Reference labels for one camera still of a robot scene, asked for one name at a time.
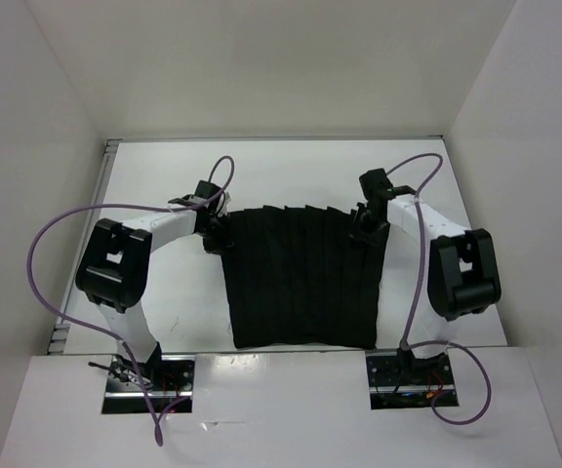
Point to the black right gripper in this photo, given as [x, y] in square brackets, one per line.
[358, 233]

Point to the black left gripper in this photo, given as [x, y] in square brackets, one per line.
[220, 245]

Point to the black pleated skirt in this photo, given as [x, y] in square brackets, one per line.
[295, 276]

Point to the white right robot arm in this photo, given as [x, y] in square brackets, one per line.
[458, 270]

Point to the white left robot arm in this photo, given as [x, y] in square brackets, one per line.
[113, 271]

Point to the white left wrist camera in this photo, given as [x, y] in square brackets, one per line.
[222, 206]

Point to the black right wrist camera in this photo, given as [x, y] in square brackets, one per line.
[374, 183]

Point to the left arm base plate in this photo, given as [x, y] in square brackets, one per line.
[169, 393]

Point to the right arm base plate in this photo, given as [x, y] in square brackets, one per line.
[394, 385]

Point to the aluminium table edge rail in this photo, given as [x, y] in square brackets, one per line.
[61, 327]

